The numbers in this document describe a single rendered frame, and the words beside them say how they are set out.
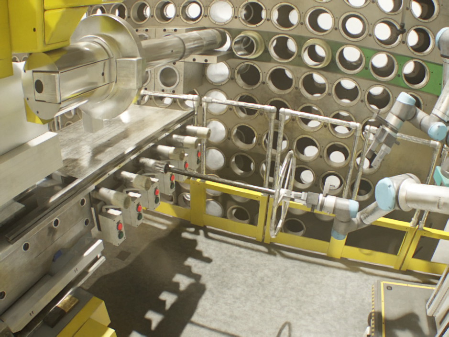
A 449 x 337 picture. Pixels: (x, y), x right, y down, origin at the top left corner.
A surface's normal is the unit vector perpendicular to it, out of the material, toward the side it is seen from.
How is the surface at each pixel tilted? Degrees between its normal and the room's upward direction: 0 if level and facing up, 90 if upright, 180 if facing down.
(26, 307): 0
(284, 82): 90
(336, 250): 90
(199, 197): 90
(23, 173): 90
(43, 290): 0
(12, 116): 68
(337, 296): 0
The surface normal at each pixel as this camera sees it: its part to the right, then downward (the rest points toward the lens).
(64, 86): 0.94, 0.20
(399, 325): 0.06, -0.89
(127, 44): -0.33, 0.40
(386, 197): -0.96, 0.12
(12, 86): 0.87, -0.20
